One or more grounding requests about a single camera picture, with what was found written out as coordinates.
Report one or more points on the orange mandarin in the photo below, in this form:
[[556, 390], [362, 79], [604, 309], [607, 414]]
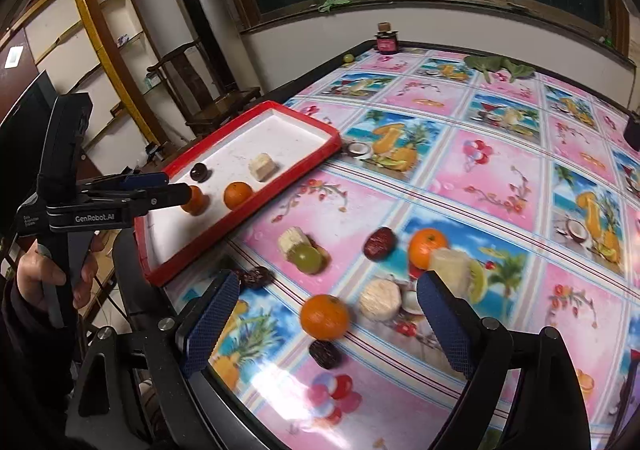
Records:
[[324, 317], [236, 193], [422, 244], [197, 203]]

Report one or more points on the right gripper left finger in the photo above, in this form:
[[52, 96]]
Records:
[[203, 319]]

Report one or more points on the green cloth on sill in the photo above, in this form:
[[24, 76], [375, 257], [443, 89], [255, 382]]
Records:
[[329, 5]]

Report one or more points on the person's left hand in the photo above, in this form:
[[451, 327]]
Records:
[[35, 270]]

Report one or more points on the red rimmed white tray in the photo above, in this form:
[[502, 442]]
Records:
[[169, 239]]

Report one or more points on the dark wooden armchair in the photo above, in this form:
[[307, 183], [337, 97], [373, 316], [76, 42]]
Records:
[[205, 99]]

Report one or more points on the red jujube date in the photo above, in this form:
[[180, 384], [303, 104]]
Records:
[[256, 277], [380, 244]]

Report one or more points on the pink perfume bottle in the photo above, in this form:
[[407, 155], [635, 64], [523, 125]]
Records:
[[386, 39]]

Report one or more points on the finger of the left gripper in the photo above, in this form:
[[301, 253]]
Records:
[[139, 202], [125, 182]]

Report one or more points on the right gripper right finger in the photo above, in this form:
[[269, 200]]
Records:
[[453, 321]]

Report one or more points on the black cup at table edge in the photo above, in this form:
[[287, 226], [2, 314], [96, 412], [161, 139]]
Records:
[[632, 131]]

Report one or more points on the tall white air conditioner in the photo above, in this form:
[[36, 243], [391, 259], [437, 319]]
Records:
[[213, 29]]

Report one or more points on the colourful fruit print tablecloth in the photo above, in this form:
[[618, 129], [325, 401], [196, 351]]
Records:
[[516, 187]]

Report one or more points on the black television screen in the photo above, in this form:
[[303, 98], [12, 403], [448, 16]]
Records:
[[24, 129]]

